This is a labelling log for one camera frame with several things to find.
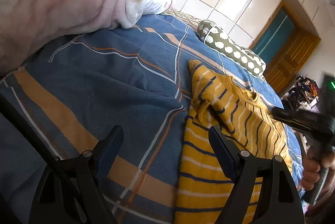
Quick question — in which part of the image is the yellow striped knit sweater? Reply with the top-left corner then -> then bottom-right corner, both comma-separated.
175,60 -> 292,223

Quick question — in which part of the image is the person's right hand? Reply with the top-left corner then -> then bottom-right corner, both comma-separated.
301,147 -> 334,193

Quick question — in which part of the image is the brown wooden door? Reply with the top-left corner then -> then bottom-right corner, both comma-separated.
249,1 -> 321,96

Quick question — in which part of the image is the blue plaid bed sheet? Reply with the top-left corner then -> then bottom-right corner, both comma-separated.
0,13 -> 305,224

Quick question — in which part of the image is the green white dotted pillow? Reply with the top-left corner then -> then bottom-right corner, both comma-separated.
197,19 -> 266,78

